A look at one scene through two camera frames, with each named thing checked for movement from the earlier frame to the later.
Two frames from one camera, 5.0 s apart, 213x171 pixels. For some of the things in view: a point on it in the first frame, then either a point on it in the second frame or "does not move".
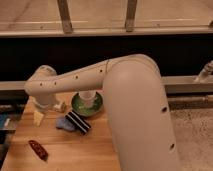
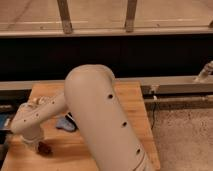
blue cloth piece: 65,123 does not move
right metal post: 130,15 does not move
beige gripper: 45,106 to 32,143
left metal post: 65,16 does not move
